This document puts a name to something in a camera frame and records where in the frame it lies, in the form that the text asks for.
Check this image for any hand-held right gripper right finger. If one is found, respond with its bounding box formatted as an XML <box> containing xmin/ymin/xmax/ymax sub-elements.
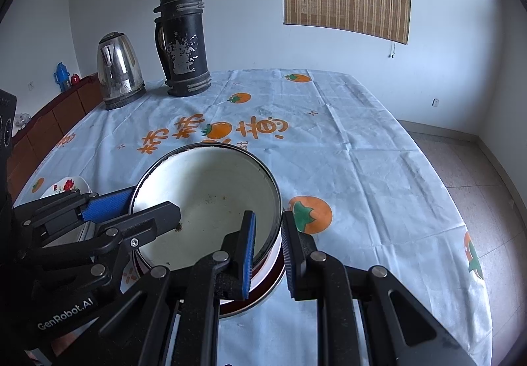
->
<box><xmin>281</xmin><ymin>211</ymin><xmax>478</xmax><ymax>366</ymax></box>

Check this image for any white enamel bowl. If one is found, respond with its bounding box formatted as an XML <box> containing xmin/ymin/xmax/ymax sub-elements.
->
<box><xmin>129</xmin><ymin>144</ymin><xmax>283</xmax><ymax>272</ymax></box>

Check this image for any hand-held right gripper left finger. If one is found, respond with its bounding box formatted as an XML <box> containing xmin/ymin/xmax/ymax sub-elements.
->
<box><xmin>97</xmin><ymin>211</ymin><xmax>257</xmax><ymax>366</ymax></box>

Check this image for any stainless steel electric kettle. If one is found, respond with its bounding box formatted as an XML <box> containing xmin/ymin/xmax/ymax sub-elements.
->
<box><xmin>97</xmin><ymin>32</ymin><xmax>147</xmax><ymax>110</ymax></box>

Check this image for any blue thermos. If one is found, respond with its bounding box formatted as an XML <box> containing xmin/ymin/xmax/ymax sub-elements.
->
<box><xmin>54</xmin><ymin>61</ymin><xmax>69</xmax><ymax>94</ymax></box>

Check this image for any blue printed tablecloth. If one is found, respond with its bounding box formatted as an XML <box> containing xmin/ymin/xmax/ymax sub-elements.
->
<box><xmin>12</xmin><ymin>69</ymin><xmax>495</xmax><ymax>366</ymax></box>

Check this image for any black vacuum flask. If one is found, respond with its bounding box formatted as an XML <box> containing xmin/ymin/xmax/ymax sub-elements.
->
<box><xmin>153</xmin><ymin>0</ymin><xmax>212</xmax><ymax>98</ymax></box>

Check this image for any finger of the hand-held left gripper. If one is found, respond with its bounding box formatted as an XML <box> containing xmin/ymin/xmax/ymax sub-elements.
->
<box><xmin>25</xmin><ymin>201</ymin><xmax>182</xmax><ymax>265</ymax></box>
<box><xmin>14</xmin><ymin>189</ymin><xmax>135</xmax><ymax>239</ymax></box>

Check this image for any small red floral plate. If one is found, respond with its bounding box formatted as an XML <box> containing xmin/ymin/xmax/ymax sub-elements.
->
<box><xmin>40</xmin><ymin>176</ymin><xmax>92</xmax><ymax>199</ymax></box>

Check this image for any brown wooden cabinet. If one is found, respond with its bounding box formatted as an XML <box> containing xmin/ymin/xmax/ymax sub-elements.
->
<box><xmin>6</xmin><ymin>73</ymin><xmax>103</xmax><ymax>202</ymax></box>

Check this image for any black flat panel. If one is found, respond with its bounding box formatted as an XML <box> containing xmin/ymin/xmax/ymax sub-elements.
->
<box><xmin>0</xmin><ymin>89</ymin><xmax>18</xmax><ymax>202</ymax></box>

